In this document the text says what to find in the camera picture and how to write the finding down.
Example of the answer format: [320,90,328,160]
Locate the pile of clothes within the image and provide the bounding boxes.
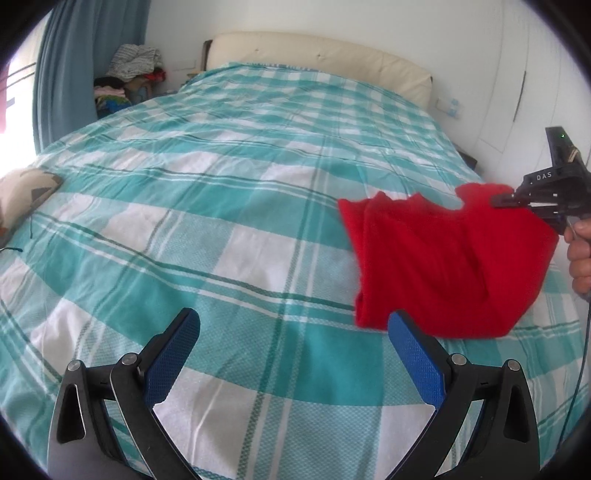
[93,44,168,121]

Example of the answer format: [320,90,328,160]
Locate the teal checked blanket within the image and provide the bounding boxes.
[0,62,587,480]

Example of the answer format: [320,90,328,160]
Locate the person's right hand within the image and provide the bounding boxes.
[564,217,591,301]

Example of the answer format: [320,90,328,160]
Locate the beige patterned cushion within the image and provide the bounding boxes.
[0,167,64,247]

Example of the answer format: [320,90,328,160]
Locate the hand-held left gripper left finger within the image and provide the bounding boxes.
[47,308,201,480]

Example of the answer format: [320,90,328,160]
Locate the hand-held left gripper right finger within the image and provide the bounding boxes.
[385,310,542,480]

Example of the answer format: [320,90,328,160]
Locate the red sweater with white print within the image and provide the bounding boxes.
[338,183,560,340]

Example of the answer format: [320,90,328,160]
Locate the cream padded headboard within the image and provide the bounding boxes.
[203,31,433,109]

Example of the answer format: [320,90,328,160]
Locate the white wardrobe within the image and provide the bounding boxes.
[478,0,591,158]

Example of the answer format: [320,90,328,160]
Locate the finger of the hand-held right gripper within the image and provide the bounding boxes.
[490,191,532,208]

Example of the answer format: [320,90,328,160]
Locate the dark wooden nightstand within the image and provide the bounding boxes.
[455,143,483,178]

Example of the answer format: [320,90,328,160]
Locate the blue curtain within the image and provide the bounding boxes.
[32,0,151,155]

